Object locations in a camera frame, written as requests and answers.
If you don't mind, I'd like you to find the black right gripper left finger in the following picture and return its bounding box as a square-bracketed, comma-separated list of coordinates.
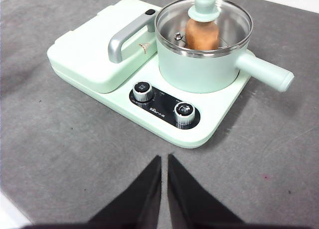
[88, 155, 162, 225]

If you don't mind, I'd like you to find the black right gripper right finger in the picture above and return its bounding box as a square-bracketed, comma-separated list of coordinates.
[166, 153, 247, 225]

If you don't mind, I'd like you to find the brown potato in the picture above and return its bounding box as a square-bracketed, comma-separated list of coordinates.
[184, 15, 221, 51]

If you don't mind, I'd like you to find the glass lid with green knob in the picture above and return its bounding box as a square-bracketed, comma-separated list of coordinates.
[154, 0, 254, 58]

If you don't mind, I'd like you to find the silver control knob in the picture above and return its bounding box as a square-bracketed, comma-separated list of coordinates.
[173, 102, 196, 126]
[132, 81, 156, 103]

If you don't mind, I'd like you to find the green breakfast machine base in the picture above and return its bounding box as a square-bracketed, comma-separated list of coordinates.
[46, 0, 257, 149]

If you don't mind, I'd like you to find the green pot with straight handle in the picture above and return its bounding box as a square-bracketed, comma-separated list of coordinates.
[154, 0, 296, 95]

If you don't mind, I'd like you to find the silver griddle cover handle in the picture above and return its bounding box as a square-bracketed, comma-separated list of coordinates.
[107, 8, 158, 64]

